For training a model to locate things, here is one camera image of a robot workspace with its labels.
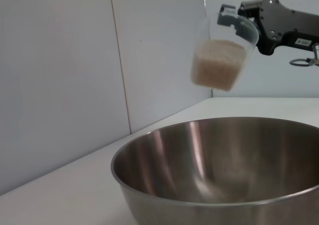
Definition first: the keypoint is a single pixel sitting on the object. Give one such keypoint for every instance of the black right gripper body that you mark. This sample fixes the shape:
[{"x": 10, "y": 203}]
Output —
[{"x": 284, "y": 25}]

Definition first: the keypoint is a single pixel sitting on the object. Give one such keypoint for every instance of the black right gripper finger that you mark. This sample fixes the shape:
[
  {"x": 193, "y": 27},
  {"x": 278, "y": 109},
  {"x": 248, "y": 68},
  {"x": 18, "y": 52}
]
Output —
[
  {"x": 249, "y": 8},
  {"x": 226, "y": 23}
]

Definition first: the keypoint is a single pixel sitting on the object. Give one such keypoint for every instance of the transparent plastic measuring cup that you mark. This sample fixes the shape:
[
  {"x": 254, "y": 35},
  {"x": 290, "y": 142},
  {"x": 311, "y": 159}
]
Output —
[{"x": 224, "y": 60}]

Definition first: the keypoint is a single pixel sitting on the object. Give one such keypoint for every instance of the stainless steel mixing bowl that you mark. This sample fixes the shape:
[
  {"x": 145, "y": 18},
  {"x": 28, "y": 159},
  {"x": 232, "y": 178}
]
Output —
[{"x": 224, "y": 170}]

